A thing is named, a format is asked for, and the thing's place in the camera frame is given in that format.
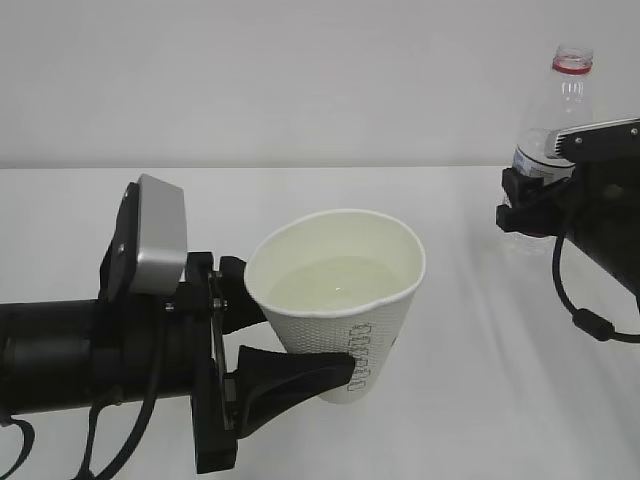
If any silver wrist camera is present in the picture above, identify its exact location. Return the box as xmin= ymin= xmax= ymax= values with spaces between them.
xmin=99 ymin=174 xmax=187 ymax=303
xmin=544 ymin=118 xmax=639 ymax=165

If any white paper cup green logo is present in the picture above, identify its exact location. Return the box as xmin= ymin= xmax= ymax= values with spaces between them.
xmin=243 ymin=208 xmax=426 ymax=404

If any clear water bottle red label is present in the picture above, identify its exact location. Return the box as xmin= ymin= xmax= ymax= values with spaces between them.
xmin=502 ymin=43 xmax=596 ymax=257

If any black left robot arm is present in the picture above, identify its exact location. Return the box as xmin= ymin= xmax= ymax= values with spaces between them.
xmin=1 ymin=252 xmax=356 ymax=479

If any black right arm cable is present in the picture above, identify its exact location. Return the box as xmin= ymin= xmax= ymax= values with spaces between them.
xmin=550 ymin=219 xmax=640 ymax=344

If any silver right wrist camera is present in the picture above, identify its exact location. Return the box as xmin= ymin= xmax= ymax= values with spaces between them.
xmin=544 ymin=118 xmax=639 ymax=165

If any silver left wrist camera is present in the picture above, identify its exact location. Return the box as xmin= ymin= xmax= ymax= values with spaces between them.
xmin=99 ymin=174 xmax=187 ymax=303

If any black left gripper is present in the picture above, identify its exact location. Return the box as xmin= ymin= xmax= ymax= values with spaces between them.
xmin=89 ymin=252 xmax=355 ymax=474

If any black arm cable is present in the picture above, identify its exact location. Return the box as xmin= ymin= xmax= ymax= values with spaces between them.
xmin=0 ymin=319 xmax=169 ymax=480
xmin=550 ymin=219 xmax=640 ymax=344

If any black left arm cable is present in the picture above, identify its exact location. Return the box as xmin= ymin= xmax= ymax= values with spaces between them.
xmin=0 ymin=319 xmax=169 ymax=480

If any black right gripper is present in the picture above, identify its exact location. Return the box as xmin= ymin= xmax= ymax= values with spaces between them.
xmin=496 ymin=162 xmax=600 ymax=241

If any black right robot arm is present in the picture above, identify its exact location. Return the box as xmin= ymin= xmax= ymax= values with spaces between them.
xmin=496 ymin=156 xmax=639 ymax=311

